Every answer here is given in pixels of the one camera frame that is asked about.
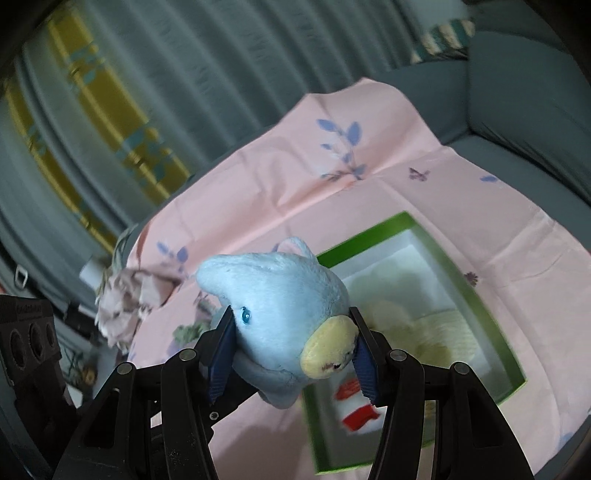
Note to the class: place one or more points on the grey curtain yellow pattern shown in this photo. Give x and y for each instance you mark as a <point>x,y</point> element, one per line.
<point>207,69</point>

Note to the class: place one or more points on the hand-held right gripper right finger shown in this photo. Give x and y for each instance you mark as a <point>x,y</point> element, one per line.
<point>364,364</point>

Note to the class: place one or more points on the grey sofa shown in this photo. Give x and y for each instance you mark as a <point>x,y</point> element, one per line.
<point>521,92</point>

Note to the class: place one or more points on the yellow white knitted cloth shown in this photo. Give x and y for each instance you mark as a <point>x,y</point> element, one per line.
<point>438,332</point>

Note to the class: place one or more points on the pink floral bed sheet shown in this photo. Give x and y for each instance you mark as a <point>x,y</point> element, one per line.
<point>392,152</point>

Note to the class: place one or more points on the green box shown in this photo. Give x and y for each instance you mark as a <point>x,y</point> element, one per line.
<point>480,318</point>

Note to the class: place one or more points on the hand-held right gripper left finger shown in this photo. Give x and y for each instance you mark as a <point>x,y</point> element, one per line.
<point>221,355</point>

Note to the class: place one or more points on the patterned cushion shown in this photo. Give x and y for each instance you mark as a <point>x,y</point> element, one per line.
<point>443,39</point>

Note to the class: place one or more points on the crumpled grey pink cloth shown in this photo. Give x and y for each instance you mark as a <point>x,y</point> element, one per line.
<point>124,300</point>

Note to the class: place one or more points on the red white knitted sock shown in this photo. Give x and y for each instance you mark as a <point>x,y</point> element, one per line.
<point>355,410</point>

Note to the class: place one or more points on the blue plush toy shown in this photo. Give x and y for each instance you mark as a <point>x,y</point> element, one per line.
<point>277,300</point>

